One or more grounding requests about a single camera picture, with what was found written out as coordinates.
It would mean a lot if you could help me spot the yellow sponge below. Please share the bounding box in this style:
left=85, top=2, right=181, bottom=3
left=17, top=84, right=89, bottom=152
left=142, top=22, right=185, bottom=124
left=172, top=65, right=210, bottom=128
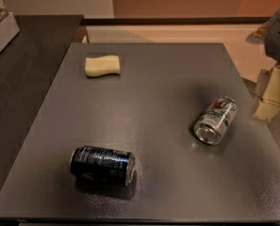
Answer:
left=85, top=56, right=121, bottom=77

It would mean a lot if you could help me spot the dark blue pepsi can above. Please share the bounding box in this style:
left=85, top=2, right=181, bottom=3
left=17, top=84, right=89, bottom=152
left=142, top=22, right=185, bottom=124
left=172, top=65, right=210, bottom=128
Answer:
left=70, top=146, right=136, bottom=186

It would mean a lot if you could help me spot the dark wooden side table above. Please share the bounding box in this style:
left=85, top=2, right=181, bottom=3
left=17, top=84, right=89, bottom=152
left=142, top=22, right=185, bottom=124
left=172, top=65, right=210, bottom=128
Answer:
left=0, top=15, right=84, bottom=189

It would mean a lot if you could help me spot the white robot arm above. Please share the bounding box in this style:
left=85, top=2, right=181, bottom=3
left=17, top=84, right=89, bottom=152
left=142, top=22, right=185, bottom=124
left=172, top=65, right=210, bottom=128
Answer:
left=246, top=8, right=280, bottom=121

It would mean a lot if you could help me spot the silver green 7up can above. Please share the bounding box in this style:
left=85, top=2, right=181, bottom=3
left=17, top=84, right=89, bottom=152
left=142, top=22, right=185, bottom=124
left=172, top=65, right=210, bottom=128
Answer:
left=194, top=96, right=238, bottom=145

